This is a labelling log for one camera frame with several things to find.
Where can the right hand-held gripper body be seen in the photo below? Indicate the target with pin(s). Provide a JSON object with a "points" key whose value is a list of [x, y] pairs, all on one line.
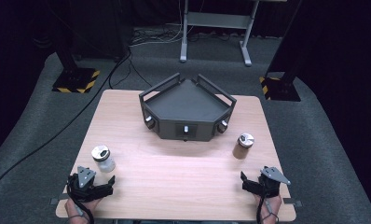
{"points": [[270, 183]]}

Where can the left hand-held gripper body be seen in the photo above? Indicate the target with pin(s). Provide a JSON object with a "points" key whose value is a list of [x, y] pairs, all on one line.
{"points": [[85, 179]]}

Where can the person's right hand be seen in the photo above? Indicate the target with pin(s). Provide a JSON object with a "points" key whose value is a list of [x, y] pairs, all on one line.
{"points": [[272, 207]]}

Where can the person's left hand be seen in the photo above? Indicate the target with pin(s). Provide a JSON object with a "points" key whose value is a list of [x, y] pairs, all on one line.
{"points": [[81, 209]]}

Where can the white-filled glass jar, silver lid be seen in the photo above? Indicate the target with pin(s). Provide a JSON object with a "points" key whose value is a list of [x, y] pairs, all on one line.
{"points": [[106, 164]]}

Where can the brown-filled glass jar, silver lid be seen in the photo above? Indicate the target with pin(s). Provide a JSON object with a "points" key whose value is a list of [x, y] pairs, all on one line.
{"points": [[240, 151]]}

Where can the dark grey corner rack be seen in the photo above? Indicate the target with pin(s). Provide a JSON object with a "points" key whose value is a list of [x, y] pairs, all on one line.
{"points": [[186, 105]]}

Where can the black stand with striped base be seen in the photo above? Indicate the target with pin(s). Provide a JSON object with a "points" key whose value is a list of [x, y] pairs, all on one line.
{"points": [[76, 80], [280, 89]]}

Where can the dark box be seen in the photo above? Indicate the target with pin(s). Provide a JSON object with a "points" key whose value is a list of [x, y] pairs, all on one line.
{"points": [[103, 28]]}

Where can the dark table bracket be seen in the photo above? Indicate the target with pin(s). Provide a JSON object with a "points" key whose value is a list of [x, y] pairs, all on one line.
{"points": [[294, 202], [54, 201]]}

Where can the white metal table frame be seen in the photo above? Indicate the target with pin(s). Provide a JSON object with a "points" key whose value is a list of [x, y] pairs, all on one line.
{"points": [[217, 20]]}

